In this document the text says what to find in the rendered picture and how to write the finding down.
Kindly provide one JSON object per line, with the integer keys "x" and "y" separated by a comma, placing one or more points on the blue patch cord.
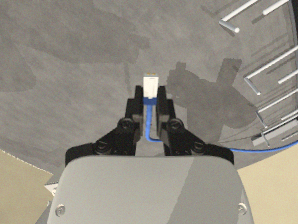
{"x": 148, "y": 125}

